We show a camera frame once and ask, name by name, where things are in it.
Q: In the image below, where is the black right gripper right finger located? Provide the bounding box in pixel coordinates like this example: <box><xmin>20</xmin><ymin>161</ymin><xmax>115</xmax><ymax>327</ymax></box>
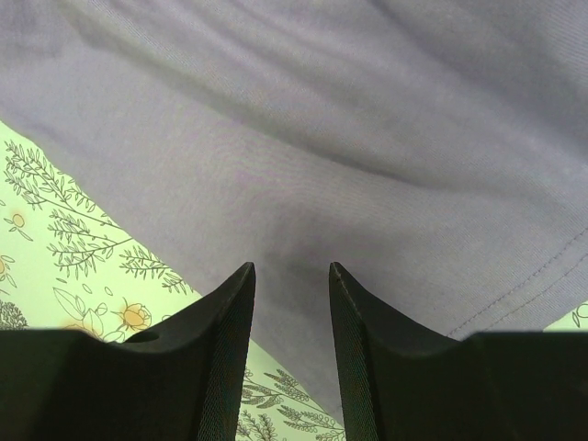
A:
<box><xmin>329</xmin><ymin>263</ymin><xmax>587</xmax><ymax>440</ymax></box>

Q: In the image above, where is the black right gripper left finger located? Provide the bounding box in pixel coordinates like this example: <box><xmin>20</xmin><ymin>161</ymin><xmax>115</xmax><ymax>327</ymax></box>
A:
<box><xmin>1</xmin><ymin>263</ymin><xmax>255</xmax><ymax>440</ymax></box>

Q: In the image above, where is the purple t shirt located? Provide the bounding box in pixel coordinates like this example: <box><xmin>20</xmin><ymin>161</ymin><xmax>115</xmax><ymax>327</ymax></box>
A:
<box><xmin>1</xmin><ymin>1</ymin><xmax>587</xmax><ymax>417</ymax></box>

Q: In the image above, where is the floral patterned table mat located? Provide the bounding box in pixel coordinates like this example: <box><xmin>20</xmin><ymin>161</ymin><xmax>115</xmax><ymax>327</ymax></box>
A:
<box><xmin>1</xmin><ymin>126</ymin><xmax>587</xmax><ymax>440</ymax></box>

